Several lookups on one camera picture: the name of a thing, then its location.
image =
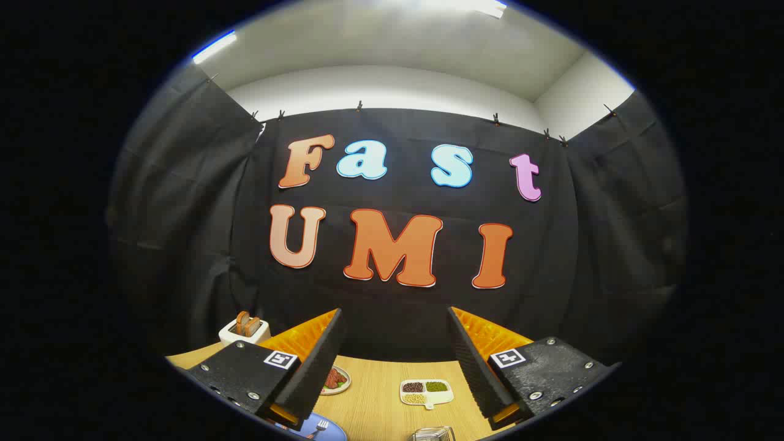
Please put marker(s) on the white toaster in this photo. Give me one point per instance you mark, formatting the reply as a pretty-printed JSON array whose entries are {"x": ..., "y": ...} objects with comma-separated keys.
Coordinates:
[{"x": 236, "y": 335}]

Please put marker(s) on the pile of yellow soybeans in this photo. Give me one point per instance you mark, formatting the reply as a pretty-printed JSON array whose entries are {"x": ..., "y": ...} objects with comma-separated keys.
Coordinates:
[{"x": 414, "y": 398}]

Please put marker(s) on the perforated metal basket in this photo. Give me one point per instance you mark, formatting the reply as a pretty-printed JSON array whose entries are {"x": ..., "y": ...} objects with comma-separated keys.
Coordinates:
[{"x": 432, "y": 433}]

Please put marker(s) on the white oval plate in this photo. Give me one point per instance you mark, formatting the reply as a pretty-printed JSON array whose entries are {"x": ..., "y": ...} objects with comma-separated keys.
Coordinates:
[{"x": 344, "y": 384}]

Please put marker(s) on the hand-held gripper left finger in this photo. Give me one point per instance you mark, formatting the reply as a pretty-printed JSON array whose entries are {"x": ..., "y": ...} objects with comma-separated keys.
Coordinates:
[{"x": 318, "y": 367}]

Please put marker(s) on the white divided dish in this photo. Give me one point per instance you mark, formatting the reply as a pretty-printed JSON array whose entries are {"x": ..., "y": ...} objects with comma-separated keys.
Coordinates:
[{"x": 444, "y": 395}]

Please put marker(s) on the brown meat piece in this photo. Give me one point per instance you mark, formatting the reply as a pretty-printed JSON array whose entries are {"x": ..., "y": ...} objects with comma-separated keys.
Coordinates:
[{"x": 334, "y": 378}]

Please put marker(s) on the ceiling light strip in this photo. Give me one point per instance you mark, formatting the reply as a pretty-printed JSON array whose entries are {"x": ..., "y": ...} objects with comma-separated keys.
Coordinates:
[{"x": 471, "y": 7}]

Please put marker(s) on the pile of green beans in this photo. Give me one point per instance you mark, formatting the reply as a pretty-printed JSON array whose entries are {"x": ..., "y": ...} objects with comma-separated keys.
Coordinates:
[{"x": 435, "y": 386}]

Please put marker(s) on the pile of dark beans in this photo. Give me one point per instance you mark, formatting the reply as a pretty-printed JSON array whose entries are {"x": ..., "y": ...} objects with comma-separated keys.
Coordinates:
[{"x": 413, "y": 386}]

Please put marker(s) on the brown bread slice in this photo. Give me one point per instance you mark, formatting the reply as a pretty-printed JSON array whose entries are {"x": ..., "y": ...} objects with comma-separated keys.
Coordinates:
[
  {"x": 253, "y": 326},
  {"x": 242, "y": 321}
]

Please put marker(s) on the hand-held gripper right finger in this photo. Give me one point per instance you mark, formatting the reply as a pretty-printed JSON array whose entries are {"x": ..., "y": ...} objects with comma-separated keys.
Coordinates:
[{"x": 474, "y": 373}]

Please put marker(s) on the blue plate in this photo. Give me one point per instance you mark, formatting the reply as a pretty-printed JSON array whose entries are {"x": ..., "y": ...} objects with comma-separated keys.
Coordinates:
[{"x": 334, "y": 432}]

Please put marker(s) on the row of black clips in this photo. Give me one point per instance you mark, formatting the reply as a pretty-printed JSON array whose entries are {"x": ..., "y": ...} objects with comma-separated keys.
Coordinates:
[{"x": 359, "y": 106}]

